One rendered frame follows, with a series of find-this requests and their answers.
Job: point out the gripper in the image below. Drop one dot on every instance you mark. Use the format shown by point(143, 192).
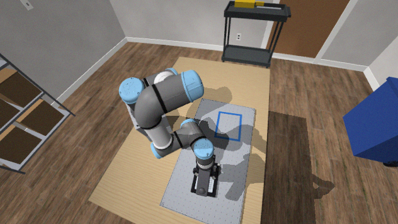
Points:
point(213, 172)

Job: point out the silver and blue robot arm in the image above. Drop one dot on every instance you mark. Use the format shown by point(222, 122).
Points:
point(152, 97)

